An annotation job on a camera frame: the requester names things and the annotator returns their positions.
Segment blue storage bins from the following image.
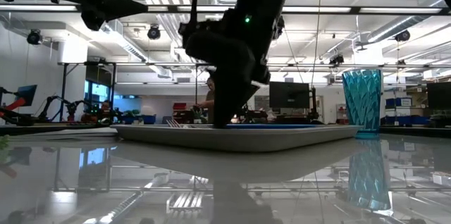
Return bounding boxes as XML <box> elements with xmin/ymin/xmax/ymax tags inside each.
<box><xmin>385</xmin><ymin>97</ymin><xmax>430</xmax><ymax>127</ymax></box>

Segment red-handled metal fork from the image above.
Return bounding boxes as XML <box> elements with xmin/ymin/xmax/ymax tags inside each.
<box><xmin>166</xmin><ymin>118</ymin><xmax>194</xmax><ymax>129</ymax></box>

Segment black metal stand frame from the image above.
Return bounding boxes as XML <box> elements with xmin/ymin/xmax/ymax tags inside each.
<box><xmin>57</xmin><ymin>61</ymin><xmax>118</xmax><ymax>123</ymax></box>

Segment teal faceted plastic cup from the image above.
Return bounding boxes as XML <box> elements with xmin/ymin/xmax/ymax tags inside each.
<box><xmin>341</xmin><ymin>68</ymin><xmax>384</xmax><ymax>139</ymax></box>

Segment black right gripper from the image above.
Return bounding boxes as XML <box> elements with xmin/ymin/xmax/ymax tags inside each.
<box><xmin>178</xmin><ymin>8</ymin><xmax>286</xmax><ymax>129</ymax></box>

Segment blue-lit computer monitor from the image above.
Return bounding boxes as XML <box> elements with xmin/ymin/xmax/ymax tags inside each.
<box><xmin>15</xmin><ymin>84</ymin><xmax>38</xmax><ymax>107</ymax></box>

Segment black aluminium table frame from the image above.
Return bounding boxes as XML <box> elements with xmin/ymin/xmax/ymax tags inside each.
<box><xmin>0</xmin><ymin>122</ymin><xmax>451</xmax><ymax>139</ymax></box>

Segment black ceiling camera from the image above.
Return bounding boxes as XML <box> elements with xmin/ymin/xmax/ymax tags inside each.
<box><xmin>147</xmin><ymin>24</ymin><xmax>162</xmax><ymax>41</ymax></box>
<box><xmin>394</xmin><ymin>29</ymin><xmax>412</xmax><ymax>43</ymax></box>
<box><xmin>328</xmin><ymin>54</ymin><xmax>345</xmax><ymax>66</ymax></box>
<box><xmin>26</xmin><ymin>29</ymin><xmax>44</xmax><ymax>46</ymax></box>

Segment black computer monitor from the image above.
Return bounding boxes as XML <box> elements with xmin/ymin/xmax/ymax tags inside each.
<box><xmin>426</xmin><ymin>81</ymin><xmax>451</xmax><ymax>111</ymax></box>
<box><xmin>268</xmin><ymin>81</ymin><xmax>311</xmax><ymax>110</ymax></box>

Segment grey plastic tray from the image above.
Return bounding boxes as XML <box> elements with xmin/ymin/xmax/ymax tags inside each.
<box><xmin>111</xmin><ymin>123</ymin><xmax>364</xmax><ymax>153</ymax></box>

